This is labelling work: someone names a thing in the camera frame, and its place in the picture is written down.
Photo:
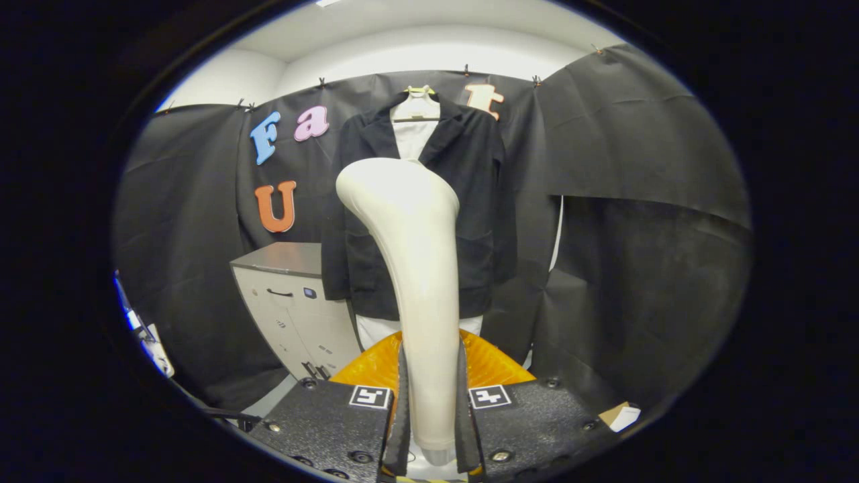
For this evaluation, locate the grey drawer cabinet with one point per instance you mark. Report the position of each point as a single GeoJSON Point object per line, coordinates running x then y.
{"type": "Point", "coordinates": [288, 322]}

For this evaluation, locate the black suit jacket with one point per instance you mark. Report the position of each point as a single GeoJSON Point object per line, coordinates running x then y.
{"type": "Point", "coordinates": [483, 201]}

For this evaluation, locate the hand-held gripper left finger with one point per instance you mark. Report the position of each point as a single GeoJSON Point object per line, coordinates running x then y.
{"type": "Point", "coordinates": [396, 436]}

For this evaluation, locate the black backdrop cloth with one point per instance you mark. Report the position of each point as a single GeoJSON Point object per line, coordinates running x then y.
{"type": "Point", "coordinates": [637, 302]}

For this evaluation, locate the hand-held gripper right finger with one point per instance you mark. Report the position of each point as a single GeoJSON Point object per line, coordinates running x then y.
{"type": "Point", "coordinates": [470, 436]}

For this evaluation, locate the white clothes hanger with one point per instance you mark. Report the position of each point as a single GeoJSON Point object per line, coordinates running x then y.
{"type": "Point", "coordinates": [416, 104]}

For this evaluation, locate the white garment steamer head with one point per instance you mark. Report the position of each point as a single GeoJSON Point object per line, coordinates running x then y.
{"type": "Point", "coordinates": [416, 268]}

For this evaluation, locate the small white cardboard piece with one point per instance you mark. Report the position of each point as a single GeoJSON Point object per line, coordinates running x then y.
{"type": "Point", "coordinates": [624, 419]}

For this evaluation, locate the white shirt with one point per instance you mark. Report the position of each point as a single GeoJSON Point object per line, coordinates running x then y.
{"type": "Point", "coordinates": [413, 137]}

